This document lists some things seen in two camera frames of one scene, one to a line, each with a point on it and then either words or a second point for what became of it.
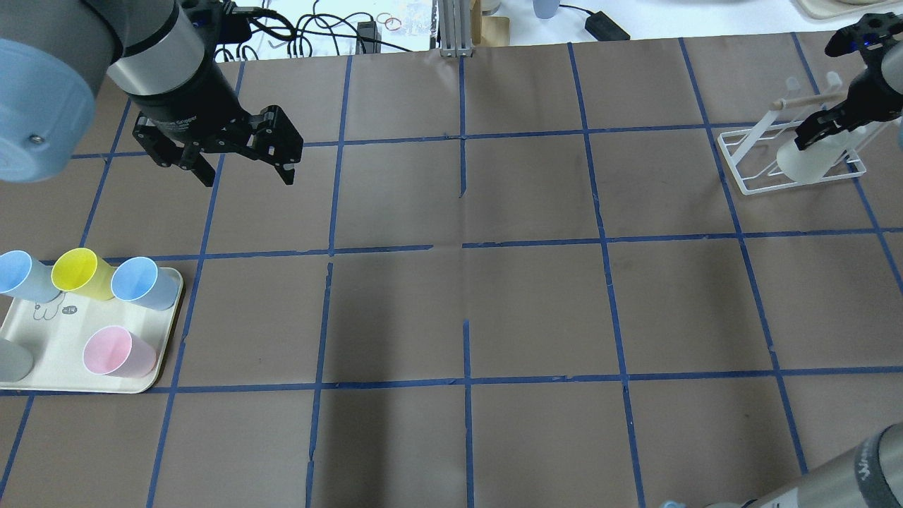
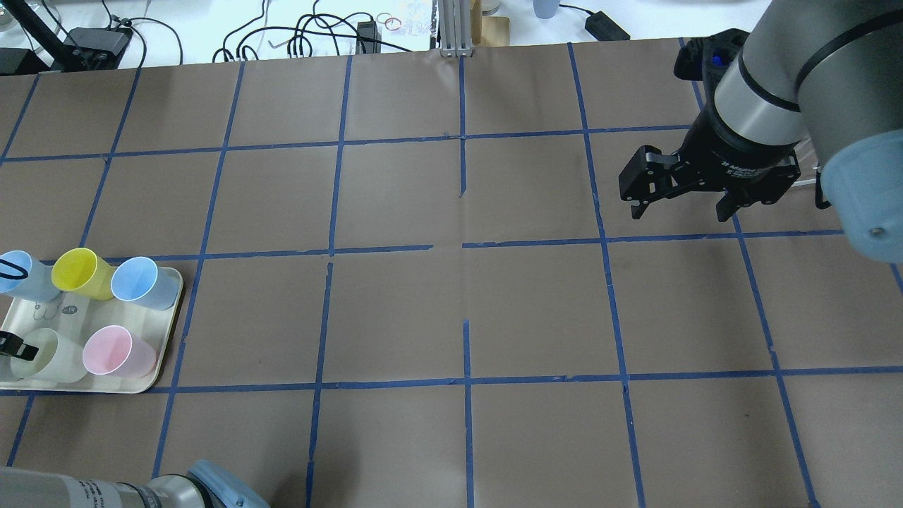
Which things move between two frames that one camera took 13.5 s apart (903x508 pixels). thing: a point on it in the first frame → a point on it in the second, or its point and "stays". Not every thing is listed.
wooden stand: x=489 y=31 stays
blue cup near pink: x=140 y=280 stays
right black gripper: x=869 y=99 → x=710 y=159
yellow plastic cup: x=77 y=271 stays
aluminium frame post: x=456 y=28 stays
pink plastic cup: x=114 y=351 stays
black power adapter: x=601 y=27 stays
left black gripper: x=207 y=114 → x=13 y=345
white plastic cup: x=813 y=164 → x=58 y=359
